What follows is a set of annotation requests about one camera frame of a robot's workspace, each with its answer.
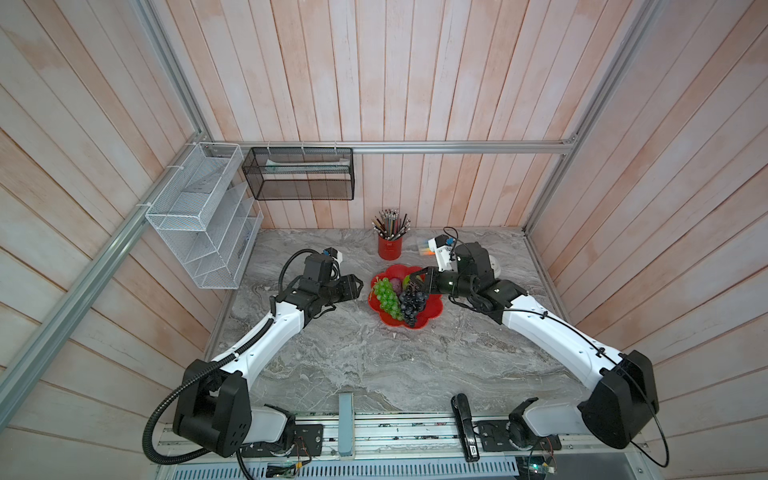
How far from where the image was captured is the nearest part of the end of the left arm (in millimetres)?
604

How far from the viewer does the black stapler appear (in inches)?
28.0

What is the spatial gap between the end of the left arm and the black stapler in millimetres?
401
